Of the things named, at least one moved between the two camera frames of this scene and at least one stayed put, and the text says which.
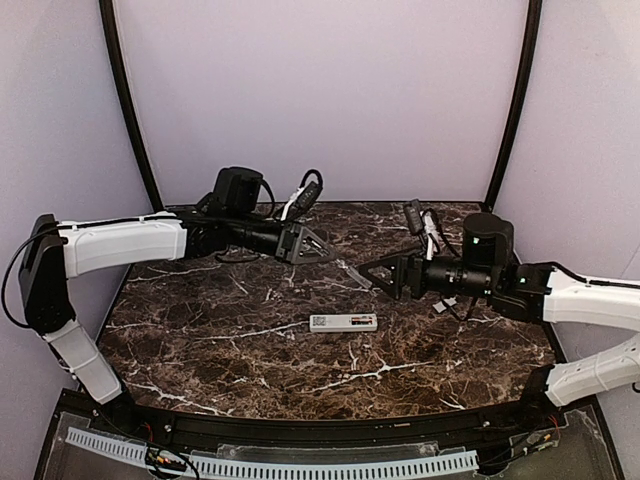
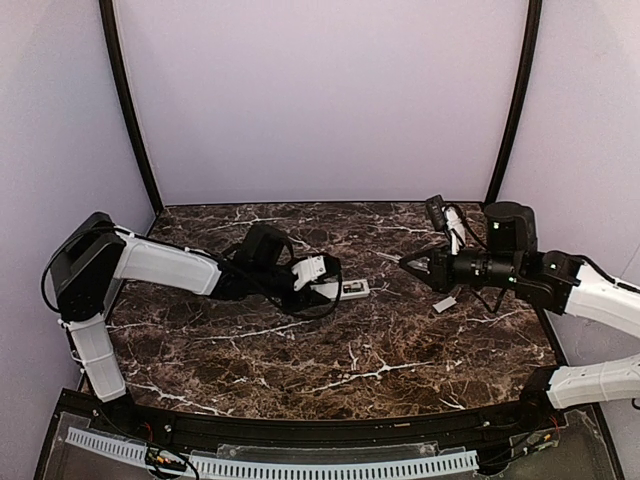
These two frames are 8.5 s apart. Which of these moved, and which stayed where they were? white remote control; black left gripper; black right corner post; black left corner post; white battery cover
Moved: black left gripper; white remote control
Stayed: black left corner post; white battery cover; black right corner post
